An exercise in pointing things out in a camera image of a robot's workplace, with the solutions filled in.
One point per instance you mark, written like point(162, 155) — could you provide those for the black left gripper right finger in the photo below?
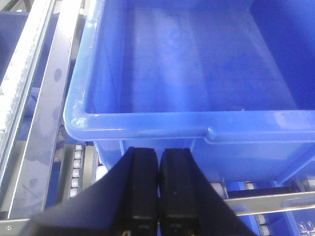
point(190, 206)

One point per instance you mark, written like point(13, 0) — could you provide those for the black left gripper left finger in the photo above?
point(122, 203)

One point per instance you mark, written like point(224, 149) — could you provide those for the lower roller track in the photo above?
point(76, 171)

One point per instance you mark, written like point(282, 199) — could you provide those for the blue bin front left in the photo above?
point(231, 80)

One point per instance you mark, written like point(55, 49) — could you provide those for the white roller conveyor track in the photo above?
point(16, 76)

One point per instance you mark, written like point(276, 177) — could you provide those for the steel shelf divider rail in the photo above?
point(34, 177)

